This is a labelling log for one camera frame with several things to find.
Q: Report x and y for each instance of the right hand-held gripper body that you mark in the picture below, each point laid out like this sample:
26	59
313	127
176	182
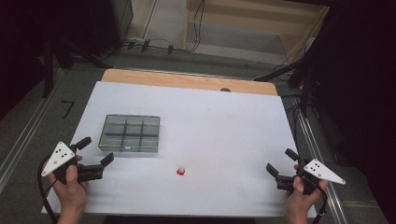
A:
320	171

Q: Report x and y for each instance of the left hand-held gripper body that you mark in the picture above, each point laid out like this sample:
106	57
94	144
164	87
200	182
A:
59	157

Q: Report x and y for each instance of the clear plastic compartment box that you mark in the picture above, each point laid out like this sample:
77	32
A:
130	133

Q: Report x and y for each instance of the small red ornament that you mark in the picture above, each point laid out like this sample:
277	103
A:
180	171

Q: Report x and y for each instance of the person's right hand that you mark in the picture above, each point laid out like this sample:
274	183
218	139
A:
300	203

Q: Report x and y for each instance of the person's left hand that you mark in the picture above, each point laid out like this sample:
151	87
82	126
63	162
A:
71	196

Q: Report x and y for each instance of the black metal stand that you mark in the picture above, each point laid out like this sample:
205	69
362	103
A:
48	71

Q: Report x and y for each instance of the black stand leg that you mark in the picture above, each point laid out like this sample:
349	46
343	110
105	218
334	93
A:
274	74

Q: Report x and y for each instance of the white table board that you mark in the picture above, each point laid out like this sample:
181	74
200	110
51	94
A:
186	196

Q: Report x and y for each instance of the dark round table grommet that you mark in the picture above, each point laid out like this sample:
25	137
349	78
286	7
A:
225	90

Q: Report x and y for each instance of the wooden table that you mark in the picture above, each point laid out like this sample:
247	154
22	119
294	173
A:
174	80

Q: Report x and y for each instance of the black plug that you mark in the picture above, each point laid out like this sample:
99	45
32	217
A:
130	45
170	49
145	45

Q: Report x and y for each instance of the dark grey cabinet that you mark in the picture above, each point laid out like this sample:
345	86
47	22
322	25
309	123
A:
121	18

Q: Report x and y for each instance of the metal floor rail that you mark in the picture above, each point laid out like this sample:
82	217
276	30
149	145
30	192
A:
25	140
335	202

